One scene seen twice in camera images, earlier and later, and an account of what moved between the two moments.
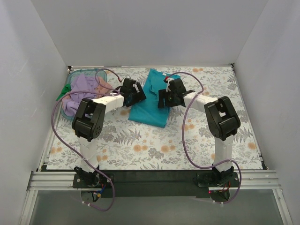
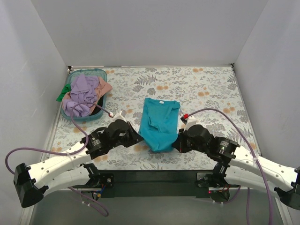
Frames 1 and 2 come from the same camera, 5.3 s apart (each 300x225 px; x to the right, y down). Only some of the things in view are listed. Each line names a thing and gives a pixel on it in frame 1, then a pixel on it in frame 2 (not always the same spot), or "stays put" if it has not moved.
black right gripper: [167, 98] to [182, 141]
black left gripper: [135, 94] to [131, 135]
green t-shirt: [66, 88] stays put
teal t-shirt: [148, 111] to [160, 123]
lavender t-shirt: [82, 86] stays put
